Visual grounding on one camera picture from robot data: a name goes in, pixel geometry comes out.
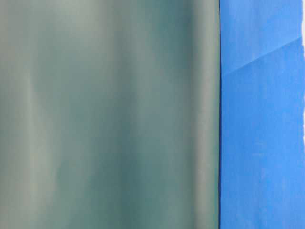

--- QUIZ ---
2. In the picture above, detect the blue table cloth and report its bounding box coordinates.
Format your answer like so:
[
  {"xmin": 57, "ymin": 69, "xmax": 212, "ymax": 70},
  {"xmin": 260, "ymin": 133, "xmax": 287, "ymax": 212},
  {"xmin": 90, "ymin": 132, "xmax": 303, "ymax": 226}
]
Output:
[{"xmin": 220, "ymin": 0, "xmax": 305, "ymax": 229}]

